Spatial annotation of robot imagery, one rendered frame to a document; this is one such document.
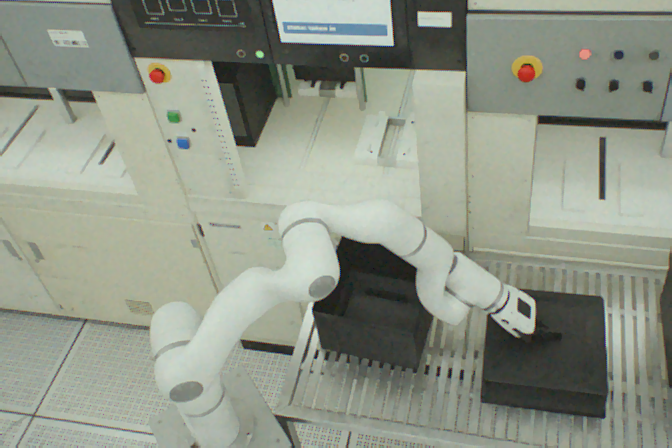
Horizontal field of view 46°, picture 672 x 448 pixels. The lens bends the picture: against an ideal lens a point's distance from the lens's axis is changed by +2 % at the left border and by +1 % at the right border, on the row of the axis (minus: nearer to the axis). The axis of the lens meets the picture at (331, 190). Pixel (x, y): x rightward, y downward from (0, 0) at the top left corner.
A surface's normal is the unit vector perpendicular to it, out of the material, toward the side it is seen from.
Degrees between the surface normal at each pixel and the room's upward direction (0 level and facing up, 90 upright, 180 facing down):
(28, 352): 0
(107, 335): 0
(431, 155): 90
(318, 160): 0
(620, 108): 90
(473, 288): 65
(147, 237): 90
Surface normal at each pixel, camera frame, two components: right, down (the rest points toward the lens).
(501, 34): -0.23, 0.71
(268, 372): -0.13, -0.69
